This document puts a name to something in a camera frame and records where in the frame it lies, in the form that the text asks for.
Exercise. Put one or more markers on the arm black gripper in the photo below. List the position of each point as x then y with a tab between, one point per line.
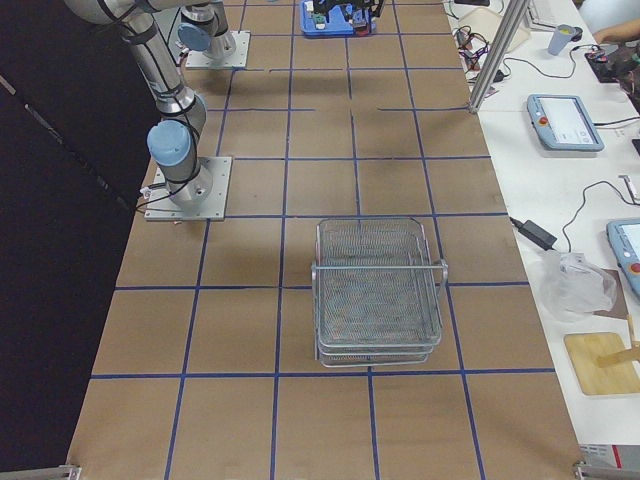
366	7
327	6

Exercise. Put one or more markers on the aluminium frame post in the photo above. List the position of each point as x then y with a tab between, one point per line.
506	31

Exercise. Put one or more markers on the wooden board stand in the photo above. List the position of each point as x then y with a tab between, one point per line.
603	365

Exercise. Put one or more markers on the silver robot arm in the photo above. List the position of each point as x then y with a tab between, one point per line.
295	120
204	28

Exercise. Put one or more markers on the blue plastic tray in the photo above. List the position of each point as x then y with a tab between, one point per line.
338	24

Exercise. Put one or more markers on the black power adapter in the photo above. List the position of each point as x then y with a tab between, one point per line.
536	234

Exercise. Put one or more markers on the far teach pendant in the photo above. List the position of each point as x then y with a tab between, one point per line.
562	123

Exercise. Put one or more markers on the grey blue cup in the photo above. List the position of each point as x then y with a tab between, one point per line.
561	36

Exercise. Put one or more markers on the clear plastic bag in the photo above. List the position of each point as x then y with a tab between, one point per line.
571	283

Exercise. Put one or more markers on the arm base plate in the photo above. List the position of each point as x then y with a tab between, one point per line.
204	197
227	51

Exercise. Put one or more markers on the teach pendant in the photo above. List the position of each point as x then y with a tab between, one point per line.
562	123
623	237

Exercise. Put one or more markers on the wire mesh shelf rack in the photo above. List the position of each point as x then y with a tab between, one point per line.
375	292

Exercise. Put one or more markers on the near teach pendant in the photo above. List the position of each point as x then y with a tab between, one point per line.
623	237

